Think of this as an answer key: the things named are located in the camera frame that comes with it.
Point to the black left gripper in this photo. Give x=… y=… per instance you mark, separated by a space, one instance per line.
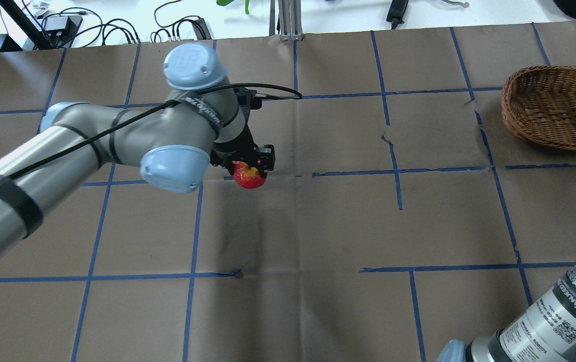
x=236 y=150

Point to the dark red apple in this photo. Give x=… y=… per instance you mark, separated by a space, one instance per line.
x=247 y=177

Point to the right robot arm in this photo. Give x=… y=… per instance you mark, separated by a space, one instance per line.
x=544 y=317

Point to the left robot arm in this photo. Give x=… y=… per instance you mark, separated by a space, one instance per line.
x=204 y=122

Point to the wicker basket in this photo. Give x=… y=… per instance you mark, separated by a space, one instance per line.
x=539 y=106

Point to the brown paper mat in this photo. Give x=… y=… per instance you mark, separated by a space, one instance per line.
x=401 y=214

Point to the black power adapter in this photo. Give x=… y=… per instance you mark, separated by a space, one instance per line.
x=61 y=28

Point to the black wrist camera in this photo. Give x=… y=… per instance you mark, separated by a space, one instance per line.
x=248 y=98

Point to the aluminium frame post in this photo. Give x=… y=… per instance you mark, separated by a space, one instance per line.
x=285 y=20

